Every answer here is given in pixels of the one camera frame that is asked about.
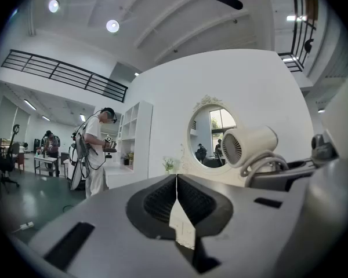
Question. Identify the long black balcony railing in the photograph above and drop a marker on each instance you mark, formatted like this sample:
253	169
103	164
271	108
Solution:
116	90

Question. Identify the yellow potted flowers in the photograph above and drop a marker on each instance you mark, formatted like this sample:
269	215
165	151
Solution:
131	156

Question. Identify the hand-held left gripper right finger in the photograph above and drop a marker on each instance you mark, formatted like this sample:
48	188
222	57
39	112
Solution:
243	230

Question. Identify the white low cabinet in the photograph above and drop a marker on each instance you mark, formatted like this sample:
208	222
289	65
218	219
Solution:
119	178

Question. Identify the round ceiling lamp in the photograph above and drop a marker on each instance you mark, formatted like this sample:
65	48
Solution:
53	6
112	26

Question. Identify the small dark potted plant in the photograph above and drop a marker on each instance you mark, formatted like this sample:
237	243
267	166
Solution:
125	161

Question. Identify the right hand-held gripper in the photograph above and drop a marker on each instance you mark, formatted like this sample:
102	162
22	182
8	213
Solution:
324	201

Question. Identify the white power strip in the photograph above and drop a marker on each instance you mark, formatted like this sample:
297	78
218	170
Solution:
27	226

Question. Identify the white flowers in vase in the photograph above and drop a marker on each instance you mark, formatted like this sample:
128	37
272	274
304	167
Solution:
168	164

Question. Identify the brown wooden chair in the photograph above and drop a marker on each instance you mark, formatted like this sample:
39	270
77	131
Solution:
20	161

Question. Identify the white work table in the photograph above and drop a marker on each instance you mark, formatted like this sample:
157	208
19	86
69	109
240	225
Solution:
46	158

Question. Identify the black office chair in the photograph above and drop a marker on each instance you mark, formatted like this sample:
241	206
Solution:
3	161

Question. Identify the white hair dryer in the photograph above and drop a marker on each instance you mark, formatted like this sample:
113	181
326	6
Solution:
249	143

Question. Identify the short black corner railing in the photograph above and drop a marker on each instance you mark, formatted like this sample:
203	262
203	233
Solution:
293	16

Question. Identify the oval mirror with ornate frame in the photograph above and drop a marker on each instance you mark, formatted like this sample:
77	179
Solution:
203	132

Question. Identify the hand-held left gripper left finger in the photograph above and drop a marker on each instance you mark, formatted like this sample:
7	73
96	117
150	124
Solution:
104	227

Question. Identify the white open shelf unit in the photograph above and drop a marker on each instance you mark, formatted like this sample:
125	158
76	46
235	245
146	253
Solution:
143	126

